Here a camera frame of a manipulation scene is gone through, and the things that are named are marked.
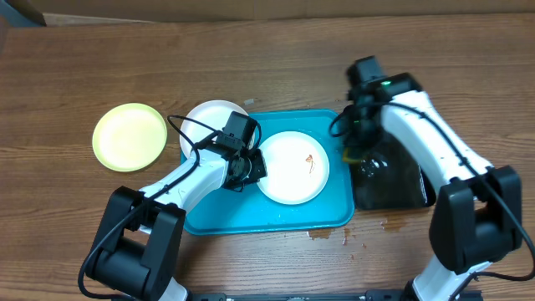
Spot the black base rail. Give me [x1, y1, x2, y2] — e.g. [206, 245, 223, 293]
[186, 289, 414, 301]

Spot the white plate with red stain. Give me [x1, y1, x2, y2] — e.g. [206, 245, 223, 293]
[180, 99, 252, 143]

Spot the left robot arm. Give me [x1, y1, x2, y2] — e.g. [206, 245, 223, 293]
[78, 144, 267, 300]

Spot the black water tray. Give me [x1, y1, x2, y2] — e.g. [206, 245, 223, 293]
[342, 101, 438, 212]

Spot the blue plastic tray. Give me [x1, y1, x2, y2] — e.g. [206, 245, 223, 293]
[184, 109, 355, 236]

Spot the yellow round plate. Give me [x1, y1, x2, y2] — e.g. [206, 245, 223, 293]
[92, 103, 167, 172]

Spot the green yellow sponge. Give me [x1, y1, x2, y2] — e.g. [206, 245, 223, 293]
[342, 148, 363, 164]

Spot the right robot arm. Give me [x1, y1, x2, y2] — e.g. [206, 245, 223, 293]
[343, 71, 528, 300]

